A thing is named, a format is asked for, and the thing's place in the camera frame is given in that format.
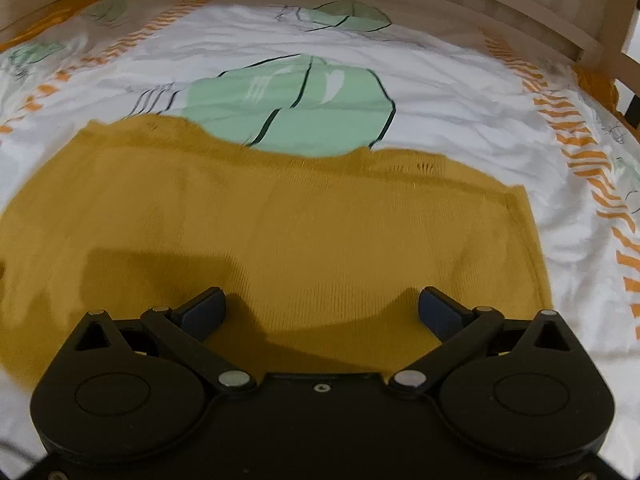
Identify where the white leaf-print bed cover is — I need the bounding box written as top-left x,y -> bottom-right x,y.
0,0 -> 640,396

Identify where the orange bed sheet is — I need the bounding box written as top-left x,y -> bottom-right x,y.
0,0 -> 128,53

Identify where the mustard yellow knit garment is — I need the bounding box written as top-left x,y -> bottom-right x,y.
0,114 -> 553,386

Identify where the wooden bed frame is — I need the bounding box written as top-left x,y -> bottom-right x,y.
0,0 -> 640,126

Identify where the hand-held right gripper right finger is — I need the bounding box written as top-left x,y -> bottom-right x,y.
387,286 -> 576,396

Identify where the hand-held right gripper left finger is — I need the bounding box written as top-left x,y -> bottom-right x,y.
70,286 -> 257,393

